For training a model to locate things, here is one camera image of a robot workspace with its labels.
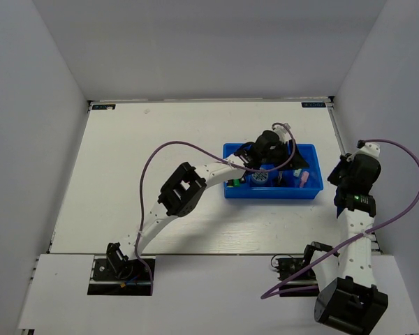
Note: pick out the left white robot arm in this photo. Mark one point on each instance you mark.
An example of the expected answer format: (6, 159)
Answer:
(181, 192)

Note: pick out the green translucent marker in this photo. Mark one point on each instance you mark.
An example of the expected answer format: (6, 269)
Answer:
(296, 173)

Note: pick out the left corner label sticker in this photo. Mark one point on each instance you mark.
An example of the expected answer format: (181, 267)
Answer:
(103, 107)

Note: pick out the black handled scissors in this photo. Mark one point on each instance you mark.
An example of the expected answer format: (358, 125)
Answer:
(280, 181)

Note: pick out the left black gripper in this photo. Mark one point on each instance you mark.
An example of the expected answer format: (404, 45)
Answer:
(297, 161)

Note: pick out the corner label sticker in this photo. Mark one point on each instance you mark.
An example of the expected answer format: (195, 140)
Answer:
(312, 104)
(103, 107)

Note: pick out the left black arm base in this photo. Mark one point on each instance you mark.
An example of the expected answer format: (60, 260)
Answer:
(133, 280)

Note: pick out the round blue patterned tin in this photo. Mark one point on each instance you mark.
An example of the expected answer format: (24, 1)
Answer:
(260, 178)

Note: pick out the blue divided plastic bin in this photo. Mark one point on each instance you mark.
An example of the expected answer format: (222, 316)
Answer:
(247, 190)

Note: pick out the pink translucent marker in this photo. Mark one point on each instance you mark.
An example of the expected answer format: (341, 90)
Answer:
(304, 178)

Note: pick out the right corner label sticker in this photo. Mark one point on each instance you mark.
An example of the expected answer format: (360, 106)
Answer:
(312, 104)

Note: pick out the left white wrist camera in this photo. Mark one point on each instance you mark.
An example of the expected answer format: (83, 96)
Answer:
(283, 131)

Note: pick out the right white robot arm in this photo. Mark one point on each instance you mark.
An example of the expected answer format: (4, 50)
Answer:
(349, 300)

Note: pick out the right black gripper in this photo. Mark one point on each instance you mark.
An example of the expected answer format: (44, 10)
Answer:
(333, 176)

